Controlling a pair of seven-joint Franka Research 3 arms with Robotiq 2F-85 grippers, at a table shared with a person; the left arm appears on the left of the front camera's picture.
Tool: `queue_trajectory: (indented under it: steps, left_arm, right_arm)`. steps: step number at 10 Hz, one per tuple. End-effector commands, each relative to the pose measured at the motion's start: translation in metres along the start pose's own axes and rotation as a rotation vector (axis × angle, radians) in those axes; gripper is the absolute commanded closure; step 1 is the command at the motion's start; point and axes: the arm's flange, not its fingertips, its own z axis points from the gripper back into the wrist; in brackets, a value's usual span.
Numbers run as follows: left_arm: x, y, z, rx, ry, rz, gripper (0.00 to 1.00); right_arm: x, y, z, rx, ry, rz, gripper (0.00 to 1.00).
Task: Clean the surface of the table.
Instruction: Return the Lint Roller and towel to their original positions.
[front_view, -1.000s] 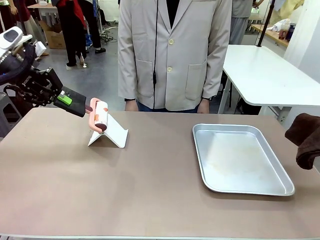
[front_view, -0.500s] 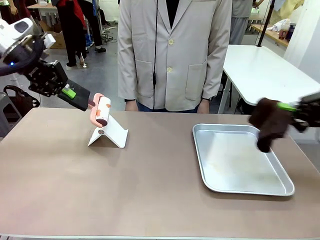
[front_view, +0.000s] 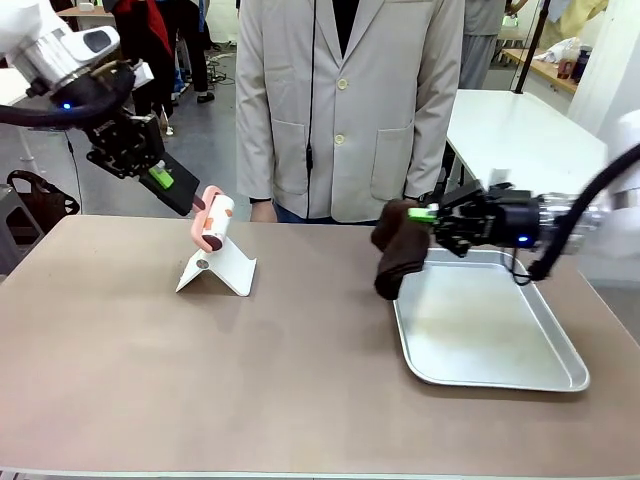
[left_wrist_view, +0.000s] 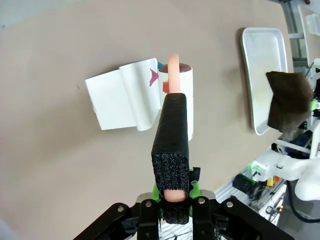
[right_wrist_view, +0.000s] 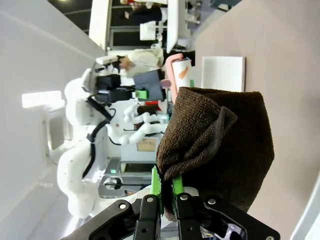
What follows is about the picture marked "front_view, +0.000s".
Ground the black pole stand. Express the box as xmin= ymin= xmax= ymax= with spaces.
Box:
xmin=513 ymin=0 xmax=552 ymax=95

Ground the thin black cord with clip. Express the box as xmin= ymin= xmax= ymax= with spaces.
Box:
xmin=306 ymin=0 xmax=320 ymax=172

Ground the wooden workbench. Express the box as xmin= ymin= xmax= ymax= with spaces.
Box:
xmin=499 ymin=47 xmax=584 ymax=101

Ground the person in beige jacket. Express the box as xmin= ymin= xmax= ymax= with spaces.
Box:
xmin=234 ymin=0 xmax=467 ymax=225

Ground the dark bottle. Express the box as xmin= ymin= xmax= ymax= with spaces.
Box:
xmin=573 ymin=44 xmax=594 ymax=84

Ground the silver metal tray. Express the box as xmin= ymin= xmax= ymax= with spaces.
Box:
xmin=392 ymin=247 xmax=592 ymax=394

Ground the white plastic bag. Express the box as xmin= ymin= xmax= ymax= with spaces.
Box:
xmin=539 ymin=36 xmax=583 ymax=65

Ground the pink handled lint roller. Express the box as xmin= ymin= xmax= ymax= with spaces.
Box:
xmin=191 ymin=185 xmax=236 ymax=255

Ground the bystander in grey clothes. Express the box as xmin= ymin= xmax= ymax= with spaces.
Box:
xmin=459 ymin=0 xmax=507 ymax=92

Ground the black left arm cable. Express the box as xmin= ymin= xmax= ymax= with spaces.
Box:
xmin=0 ymin=68 xmax=137 ymax=133

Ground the person's right hand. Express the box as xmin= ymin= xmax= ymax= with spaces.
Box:
xmin=250 ymin=198 xmax=277 ymax=224

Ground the white folded stand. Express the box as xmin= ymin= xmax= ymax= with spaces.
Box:
xmin=174 ymin=238 xmax=258 ymax=298

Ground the bystander in red and black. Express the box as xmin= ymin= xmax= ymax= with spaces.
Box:
xmin=110 ymin=0 xmax=176 ymax=137

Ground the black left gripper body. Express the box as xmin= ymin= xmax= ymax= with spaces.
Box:
xmin=87 ymin=112 xmax=167 ymax=180

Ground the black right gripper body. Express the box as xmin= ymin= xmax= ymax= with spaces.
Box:
xmin=478 ymin=188 xmax=543 ymax=248

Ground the brown terry cloth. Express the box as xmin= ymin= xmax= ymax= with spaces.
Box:
xmin=369 ymin=198 xmax=432 ymax=302

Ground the white side table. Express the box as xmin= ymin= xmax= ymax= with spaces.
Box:
xmin=443 ymin=88 xmax=609 ymax=202

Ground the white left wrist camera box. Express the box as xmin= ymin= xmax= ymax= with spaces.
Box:
xmin=130 ymin=60 xmax=155 ymax=85

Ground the bystander in yellow top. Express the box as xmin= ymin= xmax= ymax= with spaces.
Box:
xmin=558 ymin=0 xmax=610 ymax=32

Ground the bystander in black trousers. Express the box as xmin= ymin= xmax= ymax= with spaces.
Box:
xmin=172 ymin=0 xmax=217 ymax=105

